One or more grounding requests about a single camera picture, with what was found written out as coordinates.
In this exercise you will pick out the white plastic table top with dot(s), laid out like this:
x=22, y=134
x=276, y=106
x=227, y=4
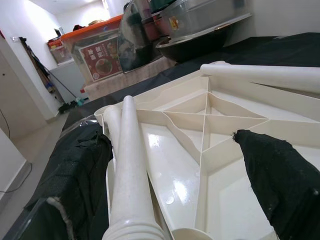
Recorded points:
x=175, y=180

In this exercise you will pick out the small storage box orange lid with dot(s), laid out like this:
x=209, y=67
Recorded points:
x=60, y=53

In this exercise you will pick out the white appliance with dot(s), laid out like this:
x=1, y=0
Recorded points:
x=65, y=80

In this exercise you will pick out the pink plastic cup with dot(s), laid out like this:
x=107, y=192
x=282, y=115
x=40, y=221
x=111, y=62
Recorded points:
x=163, y=25
x=150, y=31

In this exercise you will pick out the clear plastic container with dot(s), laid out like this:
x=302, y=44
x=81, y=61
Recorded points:
x=200, y=15

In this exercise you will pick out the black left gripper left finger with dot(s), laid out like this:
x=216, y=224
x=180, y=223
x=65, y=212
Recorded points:
x=87, y=187

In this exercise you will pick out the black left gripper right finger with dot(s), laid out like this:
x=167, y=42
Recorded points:
x=282, y=187

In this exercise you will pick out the shiny black bag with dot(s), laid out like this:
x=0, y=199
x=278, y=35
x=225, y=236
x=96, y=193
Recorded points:
x=132, y=37

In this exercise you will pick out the black tablecloth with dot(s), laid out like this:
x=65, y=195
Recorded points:
x=262, y=52

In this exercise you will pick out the black mop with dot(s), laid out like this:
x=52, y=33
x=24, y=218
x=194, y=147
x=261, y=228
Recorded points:
x=67, y=106

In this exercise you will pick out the beige fabric bench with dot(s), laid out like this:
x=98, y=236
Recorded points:
x=112, y=86

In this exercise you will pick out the beige wooden door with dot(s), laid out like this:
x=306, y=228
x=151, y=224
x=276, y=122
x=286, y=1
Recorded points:
x=15, y=100

